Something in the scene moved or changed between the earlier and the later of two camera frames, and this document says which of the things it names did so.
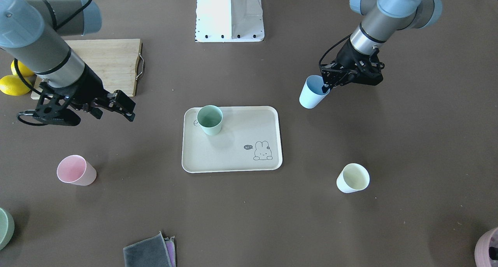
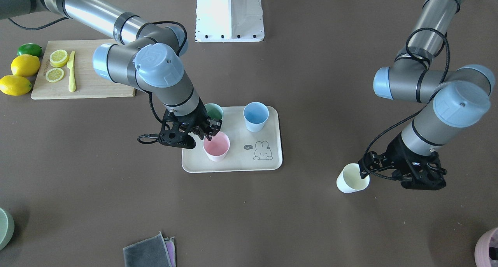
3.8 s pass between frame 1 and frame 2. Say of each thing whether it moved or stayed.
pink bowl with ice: stayed
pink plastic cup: moved
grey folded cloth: stayed
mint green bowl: stayed
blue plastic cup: moved
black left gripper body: moved
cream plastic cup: stayed
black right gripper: moved
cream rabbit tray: stayed
